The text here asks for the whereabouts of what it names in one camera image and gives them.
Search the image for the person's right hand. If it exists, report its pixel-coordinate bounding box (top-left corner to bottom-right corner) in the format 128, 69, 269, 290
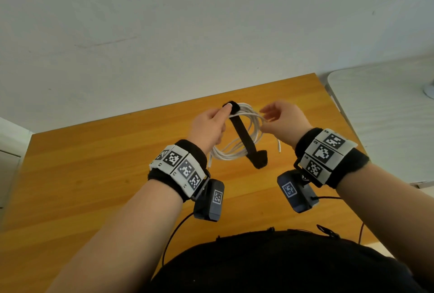
259, 100, 314, 150

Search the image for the person's left hand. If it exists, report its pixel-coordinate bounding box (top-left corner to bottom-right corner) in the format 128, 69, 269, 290
186, 103, 234, 155

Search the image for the white cable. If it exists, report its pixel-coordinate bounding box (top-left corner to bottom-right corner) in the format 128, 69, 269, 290
207, 102, 282, 168

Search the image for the black strap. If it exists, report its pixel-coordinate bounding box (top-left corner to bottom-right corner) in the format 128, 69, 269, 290
222, 100, 269, 170

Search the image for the person's left forearm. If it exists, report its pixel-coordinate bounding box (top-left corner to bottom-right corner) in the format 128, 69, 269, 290
46, 179, 184, 293

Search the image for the person's right forearm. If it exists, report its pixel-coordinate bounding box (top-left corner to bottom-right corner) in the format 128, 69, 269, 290
335, 162, 434, 283

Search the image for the person's black shirt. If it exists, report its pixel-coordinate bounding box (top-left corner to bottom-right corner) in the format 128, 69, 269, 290
146, 229, 428, 293

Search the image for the black left wristband with markers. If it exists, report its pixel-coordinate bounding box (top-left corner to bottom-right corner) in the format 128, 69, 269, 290
147, 139, 211, 203

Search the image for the black wristband with markers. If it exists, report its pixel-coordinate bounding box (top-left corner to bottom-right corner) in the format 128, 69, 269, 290
147, 139, 211, 203
294, 128, 370, 189

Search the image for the black right wristband with markers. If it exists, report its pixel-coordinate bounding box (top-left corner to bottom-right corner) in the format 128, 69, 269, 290
294, 128, 370, 189

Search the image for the white side table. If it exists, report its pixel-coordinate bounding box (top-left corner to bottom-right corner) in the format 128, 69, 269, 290
327, 58, 434, 190

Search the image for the white drawer cabinet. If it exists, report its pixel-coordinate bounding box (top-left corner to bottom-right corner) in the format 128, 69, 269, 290
0, 117, 34, 208

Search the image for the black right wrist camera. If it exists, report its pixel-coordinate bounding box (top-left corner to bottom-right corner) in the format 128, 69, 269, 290
277, 170, 320, 214

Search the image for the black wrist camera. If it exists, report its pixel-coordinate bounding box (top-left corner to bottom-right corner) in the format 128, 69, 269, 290
277, 170, 320, 214
193, 178, 226, 222

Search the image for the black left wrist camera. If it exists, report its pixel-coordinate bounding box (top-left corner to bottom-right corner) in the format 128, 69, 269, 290
193, 178, 226, 222

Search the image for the black right camera cable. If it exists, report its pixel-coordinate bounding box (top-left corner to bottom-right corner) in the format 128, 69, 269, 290
313, 196, 365, 245

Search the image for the black camera cable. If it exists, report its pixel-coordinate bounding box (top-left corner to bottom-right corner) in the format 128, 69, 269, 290
161, 212, 194, 267
313, 196, 365, 245

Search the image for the black left camera cable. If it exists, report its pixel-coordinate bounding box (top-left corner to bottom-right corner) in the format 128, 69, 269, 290
161, 212, 194, 267

